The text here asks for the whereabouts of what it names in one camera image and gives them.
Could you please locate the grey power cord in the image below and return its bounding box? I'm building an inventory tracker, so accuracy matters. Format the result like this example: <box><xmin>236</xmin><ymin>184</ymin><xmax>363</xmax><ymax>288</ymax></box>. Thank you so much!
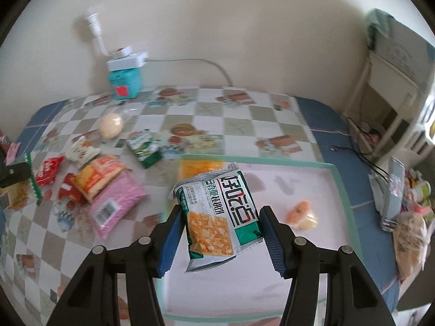
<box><xmin>144</xmin><ymin>57</ymin><xmax>235</xmax><ymax>88</ymax></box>

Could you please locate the orange jelly cup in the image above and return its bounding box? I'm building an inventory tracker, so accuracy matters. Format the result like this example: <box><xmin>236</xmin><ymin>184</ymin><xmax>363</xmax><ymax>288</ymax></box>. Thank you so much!
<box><xmin>285</xmin><ymin>200</ymin><xmax>318</xmax><ymax>230</ymax></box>

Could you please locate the red box snack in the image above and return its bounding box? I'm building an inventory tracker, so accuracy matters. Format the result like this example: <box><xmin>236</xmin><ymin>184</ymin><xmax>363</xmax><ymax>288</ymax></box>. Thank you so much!
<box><xmin>58</xmin><ymin>173</ymin><xmax>86</xmax><ymax>204</ymax></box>

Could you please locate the checkered patterned tablecloth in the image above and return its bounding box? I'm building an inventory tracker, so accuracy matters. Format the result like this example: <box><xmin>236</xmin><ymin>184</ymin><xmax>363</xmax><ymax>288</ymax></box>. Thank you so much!
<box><xmin>1</xmin><ymin>87</ymin><xmax>400</xmax><ymax>325</ymax></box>

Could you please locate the black cable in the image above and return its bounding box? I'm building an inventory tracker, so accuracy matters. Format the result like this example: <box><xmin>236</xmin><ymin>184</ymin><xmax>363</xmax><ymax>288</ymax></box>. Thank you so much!
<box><xmin>330</xmin><ymin>116</ymin><xmax>390</xmax><ymax>180</ymax></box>

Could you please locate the green milk carton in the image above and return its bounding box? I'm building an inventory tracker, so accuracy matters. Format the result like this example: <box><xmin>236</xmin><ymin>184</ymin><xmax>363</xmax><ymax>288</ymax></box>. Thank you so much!
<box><xmin>127</xmin><ymin>129</ymin><xmax>163</xmax><ymax>169</ymax></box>

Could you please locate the orange cracker packet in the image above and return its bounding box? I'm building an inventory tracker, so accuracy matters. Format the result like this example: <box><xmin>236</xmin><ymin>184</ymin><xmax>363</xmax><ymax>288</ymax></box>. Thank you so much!
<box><xmin>72</xmin><ymin>155</ymin><xmax>128</xmax><ymax>202</ymax></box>

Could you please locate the teal dinosaur box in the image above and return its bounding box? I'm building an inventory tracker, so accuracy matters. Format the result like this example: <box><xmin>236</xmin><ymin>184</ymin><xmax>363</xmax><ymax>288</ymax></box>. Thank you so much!
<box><xmin>108</xmin><ymin>68</ymin><xmax>143</xmax><ymax>100</ymax></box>

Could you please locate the pink wrapped candy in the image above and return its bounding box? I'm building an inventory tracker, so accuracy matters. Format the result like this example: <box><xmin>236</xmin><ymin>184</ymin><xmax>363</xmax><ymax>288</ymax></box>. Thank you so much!
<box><xmin>1</xmin><ymin>135</ymin><xmax>21</xmax><ymax>166</ymax></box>

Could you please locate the white green cracker packet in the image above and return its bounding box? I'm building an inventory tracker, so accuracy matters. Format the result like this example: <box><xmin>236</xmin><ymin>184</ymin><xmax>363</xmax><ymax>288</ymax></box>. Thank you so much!
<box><xmin>172</xmin><ymin>163</ymin><xmax>263</xmax><ymax>272</ymax></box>

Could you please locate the white wall plug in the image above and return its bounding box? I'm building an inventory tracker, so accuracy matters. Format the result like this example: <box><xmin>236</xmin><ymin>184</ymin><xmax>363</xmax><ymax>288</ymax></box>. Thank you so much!
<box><xmin>84</xmin><ymin>10</ymin><xmax>111</xmax><ymax>57</ymax></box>

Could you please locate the white small snack packet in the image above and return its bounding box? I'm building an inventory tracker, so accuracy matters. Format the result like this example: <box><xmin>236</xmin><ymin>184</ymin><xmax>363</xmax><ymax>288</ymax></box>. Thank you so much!
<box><xmin>65</xmin><ymin>136</ymin><xmax>100</xmax><ymax>168</ymax></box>

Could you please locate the white power strip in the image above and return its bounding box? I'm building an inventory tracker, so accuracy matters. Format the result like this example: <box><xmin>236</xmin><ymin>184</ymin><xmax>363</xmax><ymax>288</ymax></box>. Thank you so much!
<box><xmin>106</xmin><ymin>46</ymin><xmax>148</xmax><ymax>72</ymax></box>

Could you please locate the red heart snack bag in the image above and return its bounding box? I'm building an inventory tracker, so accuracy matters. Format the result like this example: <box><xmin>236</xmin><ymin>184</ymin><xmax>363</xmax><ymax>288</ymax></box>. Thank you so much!
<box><xmin>35</xmin><ymin>156</ymin><xmax>65</xmax><ymax>186</ymax></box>

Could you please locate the teal-rimmed white tray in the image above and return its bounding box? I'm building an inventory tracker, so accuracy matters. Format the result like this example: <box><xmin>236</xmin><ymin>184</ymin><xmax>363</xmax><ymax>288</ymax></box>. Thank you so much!
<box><xmin>157</xmin><ymin>156</ymin><xmax>361</xmax><ymax>323</ymax></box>

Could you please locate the bagged bread at right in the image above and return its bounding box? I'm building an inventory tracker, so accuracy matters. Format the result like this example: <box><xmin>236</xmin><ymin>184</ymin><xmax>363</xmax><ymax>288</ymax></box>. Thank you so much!
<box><xmin>393</xmin><ymin>211</ymin><xmax>428</xmax><ymax>280</ymax></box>

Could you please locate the round bun in clear bag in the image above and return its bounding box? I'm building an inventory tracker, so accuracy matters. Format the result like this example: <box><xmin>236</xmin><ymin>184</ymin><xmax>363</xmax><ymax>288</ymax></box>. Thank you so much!
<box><xmin>98</xmin><ymin>105</ymin><xmax>137</xmax><ymax>140</ymax></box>

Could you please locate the white shelf unit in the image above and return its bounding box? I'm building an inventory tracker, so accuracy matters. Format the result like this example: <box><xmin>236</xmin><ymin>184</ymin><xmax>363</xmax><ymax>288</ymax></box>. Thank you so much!
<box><xmin>342</xmin><ymin>9</ymin><xmax>434</xmax><ymax>166</ymax></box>

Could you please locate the pink snack bag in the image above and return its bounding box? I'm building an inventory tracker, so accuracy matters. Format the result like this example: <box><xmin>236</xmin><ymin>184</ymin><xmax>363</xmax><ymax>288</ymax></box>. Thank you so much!
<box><xmin>88</xmin><ymin>169</ymin><xmax>147</xmax><ymax>240</ymax></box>

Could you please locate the green-edged round cracker packet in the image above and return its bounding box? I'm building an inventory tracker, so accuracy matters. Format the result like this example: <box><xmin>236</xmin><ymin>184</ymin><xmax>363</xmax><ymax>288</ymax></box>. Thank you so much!
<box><xmin>1</xmin><ymin>154</ymin><xmax>42</xmax><ymax>211</ymax></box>

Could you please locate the yellow-orange snack bag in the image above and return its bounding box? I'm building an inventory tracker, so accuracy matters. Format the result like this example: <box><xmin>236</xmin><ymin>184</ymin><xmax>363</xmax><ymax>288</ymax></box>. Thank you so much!
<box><xmin>175</xmin><ymin>160</ymin><xmax>224</xmax><ymax>183</ymax></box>

